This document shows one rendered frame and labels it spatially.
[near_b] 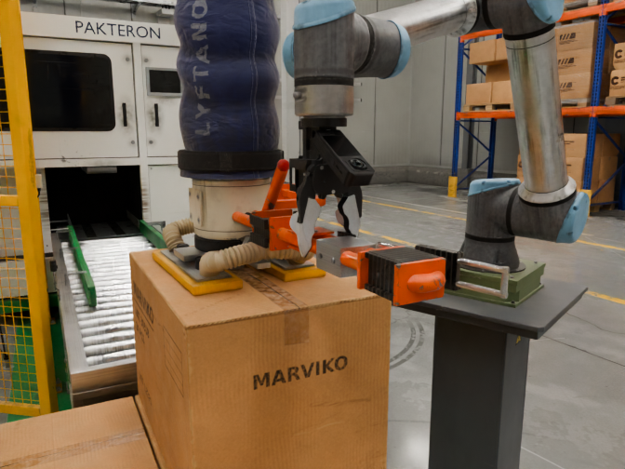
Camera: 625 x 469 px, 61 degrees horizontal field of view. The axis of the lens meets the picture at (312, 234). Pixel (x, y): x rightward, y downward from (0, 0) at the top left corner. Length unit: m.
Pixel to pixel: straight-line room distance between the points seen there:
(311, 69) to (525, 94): 0.76
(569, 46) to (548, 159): 7.78
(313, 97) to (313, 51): 0.06
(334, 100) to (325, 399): 0.55
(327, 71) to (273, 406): 0.58
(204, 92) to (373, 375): 0.65
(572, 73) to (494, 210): 7.58
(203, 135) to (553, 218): 0.98
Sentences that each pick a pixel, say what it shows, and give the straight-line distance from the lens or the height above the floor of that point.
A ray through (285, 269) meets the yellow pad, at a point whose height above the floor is 0.96.
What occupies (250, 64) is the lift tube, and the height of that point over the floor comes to 1.38.
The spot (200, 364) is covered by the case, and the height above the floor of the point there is 0.87.
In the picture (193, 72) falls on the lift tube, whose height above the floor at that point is 1.36.
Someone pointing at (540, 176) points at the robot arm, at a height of 1.13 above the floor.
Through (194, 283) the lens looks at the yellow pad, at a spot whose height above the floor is 0.96.
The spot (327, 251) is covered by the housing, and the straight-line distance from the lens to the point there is 0.77.
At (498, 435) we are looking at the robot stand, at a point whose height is 0.33.
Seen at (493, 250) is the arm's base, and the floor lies 0.89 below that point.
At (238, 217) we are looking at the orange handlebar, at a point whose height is 1.08.
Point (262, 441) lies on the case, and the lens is 1.02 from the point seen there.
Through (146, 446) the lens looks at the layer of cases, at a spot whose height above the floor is 0.54.
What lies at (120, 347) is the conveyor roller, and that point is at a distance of 1.93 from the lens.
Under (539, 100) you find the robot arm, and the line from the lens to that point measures 1.44.
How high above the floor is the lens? 1.25
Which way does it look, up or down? 11 degrees down
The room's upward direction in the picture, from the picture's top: straight up
